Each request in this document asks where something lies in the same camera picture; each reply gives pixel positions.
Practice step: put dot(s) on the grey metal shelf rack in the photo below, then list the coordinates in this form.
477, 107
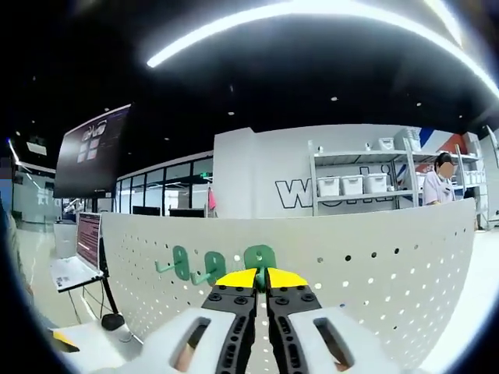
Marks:
313, 175

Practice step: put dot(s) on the green hook assembly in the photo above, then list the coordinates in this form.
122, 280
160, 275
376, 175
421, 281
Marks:
179, 259
259, 255
214, 265

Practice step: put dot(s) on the pink hanging cloth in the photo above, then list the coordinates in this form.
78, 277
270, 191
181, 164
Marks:
212, 198

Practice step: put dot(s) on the black laptop stand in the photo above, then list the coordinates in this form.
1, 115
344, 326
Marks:
109, 280

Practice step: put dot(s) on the large dark hanging screen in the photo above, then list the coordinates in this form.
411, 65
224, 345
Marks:
89, 156

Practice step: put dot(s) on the black desktop monitor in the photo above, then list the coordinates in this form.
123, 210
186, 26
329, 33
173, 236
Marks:
187, 213
146, 210

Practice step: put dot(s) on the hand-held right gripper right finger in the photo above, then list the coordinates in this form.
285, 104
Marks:
292, 304

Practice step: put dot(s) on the group of white storage bins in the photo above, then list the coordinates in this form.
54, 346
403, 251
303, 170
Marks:
351, 185

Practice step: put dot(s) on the white perforated mounting plate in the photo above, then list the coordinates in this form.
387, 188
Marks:
351, 233

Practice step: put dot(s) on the long ceiling light strip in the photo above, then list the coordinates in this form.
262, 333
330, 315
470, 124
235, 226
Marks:
163, 56

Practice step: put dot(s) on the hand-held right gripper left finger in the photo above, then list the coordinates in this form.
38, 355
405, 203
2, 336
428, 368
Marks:
230, 304

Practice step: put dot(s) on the open white laptop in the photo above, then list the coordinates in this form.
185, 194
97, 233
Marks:
87, 237

